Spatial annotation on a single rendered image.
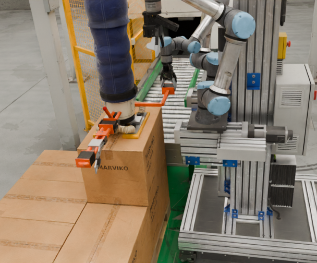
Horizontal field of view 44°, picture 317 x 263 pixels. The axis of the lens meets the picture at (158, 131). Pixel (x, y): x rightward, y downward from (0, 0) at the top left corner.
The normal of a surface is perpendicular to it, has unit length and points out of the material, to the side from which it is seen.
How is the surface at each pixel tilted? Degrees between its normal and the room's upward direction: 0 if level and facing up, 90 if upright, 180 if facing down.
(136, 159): 90
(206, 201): 0
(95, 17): 102
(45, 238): 0
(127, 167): 90
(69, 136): 90
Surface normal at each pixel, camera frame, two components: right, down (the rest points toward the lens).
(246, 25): 0.26, 0.33
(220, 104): 0.21, 0.56
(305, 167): -0.07, -0.88
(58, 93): -0.19, 0.48
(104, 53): -0.40, 0.36
